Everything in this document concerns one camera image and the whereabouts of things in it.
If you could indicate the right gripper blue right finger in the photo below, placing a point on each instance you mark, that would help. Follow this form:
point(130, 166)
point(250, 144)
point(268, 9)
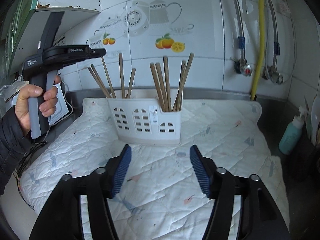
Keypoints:
point(203, 170)

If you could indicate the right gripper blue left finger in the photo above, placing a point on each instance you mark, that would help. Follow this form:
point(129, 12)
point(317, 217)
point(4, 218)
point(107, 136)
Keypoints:
point(119, 168)

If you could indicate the black jacket left forearm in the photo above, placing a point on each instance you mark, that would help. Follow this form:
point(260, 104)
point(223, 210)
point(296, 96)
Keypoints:
point(14, 145)

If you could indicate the cream house-shaped utensil holder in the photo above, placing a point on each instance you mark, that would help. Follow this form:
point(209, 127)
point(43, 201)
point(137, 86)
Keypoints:
point(140, 119)

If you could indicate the white quilted patterned mat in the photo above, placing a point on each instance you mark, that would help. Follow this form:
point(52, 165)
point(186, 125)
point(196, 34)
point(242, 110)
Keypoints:
point(160, 197)

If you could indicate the teal soap dispenser bottle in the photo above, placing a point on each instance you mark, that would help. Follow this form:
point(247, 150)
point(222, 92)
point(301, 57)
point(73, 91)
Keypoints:
point(292, 132)

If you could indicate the white plastic rice spoon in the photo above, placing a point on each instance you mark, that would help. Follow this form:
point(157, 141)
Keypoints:
point(315, 119)

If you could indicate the yellow gas pipe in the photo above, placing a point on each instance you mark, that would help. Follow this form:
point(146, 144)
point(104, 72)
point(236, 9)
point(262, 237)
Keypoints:
point(261, 55)

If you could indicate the green wall cabinet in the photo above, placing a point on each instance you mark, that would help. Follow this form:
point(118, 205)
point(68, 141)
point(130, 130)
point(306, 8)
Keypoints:
point(13, 24)

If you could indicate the wall valve red knob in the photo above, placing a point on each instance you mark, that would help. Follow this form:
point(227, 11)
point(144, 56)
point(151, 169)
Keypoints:
point(242, 67)

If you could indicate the metal wall valve right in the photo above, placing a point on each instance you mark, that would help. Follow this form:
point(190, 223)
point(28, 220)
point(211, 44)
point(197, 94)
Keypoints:
point(271, 73)

